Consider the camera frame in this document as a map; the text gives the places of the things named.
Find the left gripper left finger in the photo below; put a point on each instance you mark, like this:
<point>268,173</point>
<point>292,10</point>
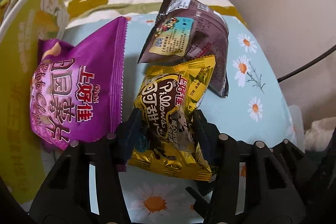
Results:
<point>84,186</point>

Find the light blue daisy cloth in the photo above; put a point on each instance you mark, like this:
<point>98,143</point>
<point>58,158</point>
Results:
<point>255,108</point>

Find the purple potato chips bag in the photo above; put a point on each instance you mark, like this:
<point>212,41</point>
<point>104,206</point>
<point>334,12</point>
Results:
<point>76,91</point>

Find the dark brown snack bag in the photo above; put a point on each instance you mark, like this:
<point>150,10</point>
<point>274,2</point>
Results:
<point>185,30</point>

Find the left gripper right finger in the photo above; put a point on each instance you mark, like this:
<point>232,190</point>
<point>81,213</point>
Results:
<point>251,185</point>

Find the gold Pillows snack bag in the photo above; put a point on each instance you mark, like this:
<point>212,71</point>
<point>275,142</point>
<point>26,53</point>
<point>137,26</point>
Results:
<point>167,98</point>

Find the green cardboard box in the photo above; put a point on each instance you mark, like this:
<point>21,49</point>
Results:
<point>24,24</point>

